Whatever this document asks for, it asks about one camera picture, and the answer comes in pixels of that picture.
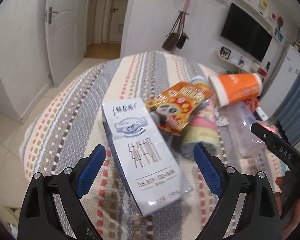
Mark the pink coat rack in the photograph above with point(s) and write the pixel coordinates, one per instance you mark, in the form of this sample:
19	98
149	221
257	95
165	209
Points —
186	10

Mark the black wall television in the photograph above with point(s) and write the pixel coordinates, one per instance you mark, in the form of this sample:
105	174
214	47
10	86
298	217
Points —
244	31

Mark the purple white packet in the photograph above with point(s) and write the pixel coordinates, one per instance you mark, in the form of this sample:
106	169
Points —
240	120

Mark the red blue card box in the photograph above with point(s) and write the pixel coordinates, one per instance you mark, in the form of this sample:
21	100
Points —
252	104

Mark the orange panda snack bag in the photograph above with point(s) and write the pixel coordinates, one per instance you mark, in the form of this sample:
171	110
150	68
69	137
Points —
173	109

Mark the black hanging pouch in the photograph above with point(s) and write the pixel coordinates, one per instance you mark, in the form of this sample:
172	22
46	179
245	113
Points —
182	39

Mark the person's right hand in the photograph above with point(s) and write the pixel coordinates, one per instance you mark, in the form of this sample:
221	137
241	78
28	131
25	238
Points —
295	220

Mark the white wall shelf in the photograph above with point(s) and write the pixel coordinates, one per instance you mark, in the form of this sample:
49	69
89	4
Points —
242	67

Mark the white milk carton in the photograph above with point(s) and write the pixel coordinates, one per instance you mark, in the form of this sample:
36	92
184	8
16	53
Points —
150	173

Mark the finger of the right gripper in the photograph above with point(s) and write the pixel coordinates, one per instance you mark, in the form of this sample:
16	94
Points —
273	142

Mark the white heart-print wrapper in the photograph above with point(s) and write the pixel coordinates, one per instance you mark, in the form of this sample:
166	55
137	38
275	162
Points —
222	121

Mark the orange white canister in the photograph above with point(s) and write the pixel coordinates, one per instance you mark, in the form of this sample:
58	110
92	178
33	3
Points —
232	88

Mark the white refrigerator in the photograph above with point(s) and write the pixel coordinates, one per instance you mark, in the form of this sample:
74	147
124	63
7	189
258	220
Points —
281	81

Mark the blue curtain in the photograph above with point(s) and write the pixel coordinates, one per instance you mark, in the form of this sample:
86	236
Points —
288	114

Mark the striped woven tablecloth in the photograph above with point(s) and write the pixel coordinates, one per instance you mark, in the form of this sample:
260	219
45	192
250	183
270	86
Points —
71	127

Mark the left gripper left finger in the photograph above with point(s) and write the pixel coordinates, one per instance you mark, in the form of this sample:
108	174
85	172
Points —
39	218

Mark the white blue milk box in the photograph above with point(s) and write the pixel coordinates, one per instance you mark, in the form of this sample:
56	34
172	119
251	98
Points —
259	114

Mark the framed butterfly picture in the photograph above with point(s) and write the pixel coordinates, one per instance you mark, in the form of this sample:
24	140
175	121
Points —
225	53

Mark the white open door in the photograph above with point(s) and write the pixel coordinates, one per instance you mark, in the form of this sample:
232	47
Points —
65	30

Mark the white red wall cubby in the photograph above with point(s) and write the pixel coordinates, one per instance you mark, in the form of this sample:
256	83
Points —
255	67

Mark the pink cow drink bottle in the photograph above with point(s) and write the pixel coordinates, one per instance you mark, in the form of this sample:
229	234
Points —
201	128

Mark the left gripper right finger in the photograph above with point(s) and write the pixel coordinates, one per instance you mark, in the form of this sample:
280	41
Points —
259	218

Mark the brown hanging handbag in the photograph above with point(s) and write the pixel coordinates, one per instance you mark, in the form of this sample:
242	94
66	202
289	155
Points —
172	37

